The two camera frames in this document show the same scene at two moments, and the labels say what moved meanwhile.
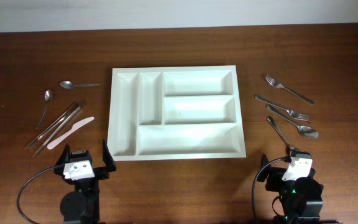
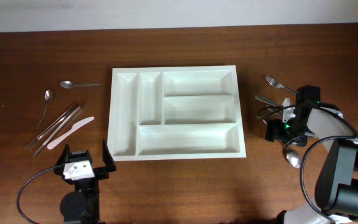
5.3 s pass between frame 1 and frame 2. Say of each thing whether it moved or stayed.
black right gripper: moved
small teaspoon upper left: stayed
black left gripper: stayed
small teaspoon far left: stayed
